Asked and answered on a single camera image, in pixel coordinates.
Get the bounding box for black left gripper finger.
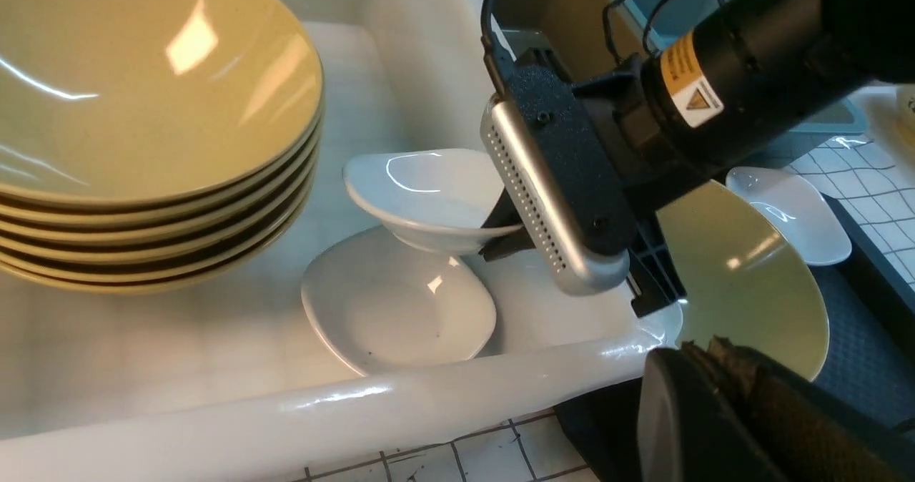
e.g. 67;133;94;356
636;338;914;481

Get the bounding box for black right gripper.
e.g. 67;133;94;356
478;46;706;317

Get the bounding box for yellow noodle bowl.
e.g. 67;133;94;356
657;182;830;381

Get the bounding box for stacked yellow bowl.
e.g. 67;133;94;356
2;202;307;295
2;130;321;247
1;0;325;205
1;107;326;228
2;181;311;284
2;162;313;270

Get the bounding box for top stacked yellow bowl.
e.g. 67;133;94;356
1;0;325;205

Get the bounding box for bottom stacked yellow bowl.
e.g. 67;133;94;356
2;202;307;295

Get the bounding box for grey-brown plastic bin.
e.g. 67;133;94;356
483;0;646;93

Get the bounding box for white dish in tub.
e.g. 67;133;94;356
300;227;497;375

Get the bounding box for large white plastic tub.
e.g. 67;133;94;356
2;0;682;481

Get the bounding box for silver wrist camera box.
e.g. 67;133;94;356
480;94;630;296

